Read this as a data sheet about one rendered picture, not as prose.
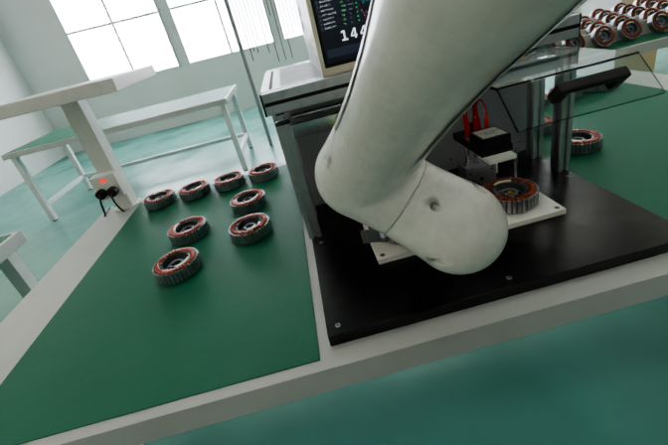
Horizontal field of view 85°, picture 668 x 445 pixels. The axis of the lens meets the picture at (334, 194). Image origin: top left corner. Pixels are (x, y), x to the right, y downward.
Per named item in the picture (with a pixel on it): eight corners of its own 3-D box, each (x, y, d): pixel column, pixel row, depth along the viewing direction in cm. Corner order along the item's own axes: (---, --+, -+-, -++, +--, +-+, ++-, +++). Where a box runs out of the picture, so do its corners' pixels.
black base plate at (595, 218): (695, 244, 62) (698, 233, 61) (330, 347, 60) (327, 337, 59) (526, 156, 105) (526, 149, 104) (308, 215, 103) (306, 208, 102)
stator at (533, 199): (551, 207, 75) (552, 191, 73) (498, 221, 75) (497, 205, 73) (519, 185, 85) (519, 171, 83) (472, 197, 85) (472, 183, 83)
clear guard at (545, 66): (665, 93, 57) (672, 54, 54) (518, 132, 56) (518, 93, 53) (533, 71, 86) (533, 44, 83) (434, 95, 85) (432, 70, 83)
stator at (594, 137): (559, 139, 109) (559, 127, 107) (604, 141, 102) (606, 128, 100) (549, 154, 102) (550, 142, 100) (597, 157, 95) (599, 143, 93)
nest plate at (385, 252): (451, 244, 73) (450, 239, 73) (379, 264, 73) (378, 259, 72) (423, 211, 87) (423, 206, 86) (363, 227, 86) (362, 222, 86)
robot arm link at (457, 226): (496, 302, 37) (546, 208, 38) (388, 240, 38) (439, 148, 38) (452, 279, 51) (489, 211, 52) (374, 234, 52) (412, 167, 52)
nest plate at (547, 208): (566, 214, 74) (567, 208, 73) (495, 232, 73) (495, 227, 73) (521, 185, 87) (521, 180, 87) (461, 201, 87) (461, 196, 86)
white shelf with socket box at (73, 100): (181, 224, 115) (111, 77, 95) (65, 255, 114) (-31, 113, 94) (202, 182, 147) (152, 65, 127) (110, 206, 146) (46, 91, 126)
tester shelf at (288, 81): (580, 36, 77) (582, 12, 75) (265, 117, 75) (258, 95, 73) (477, 33, 117) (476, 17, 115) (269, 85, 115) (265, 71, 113)
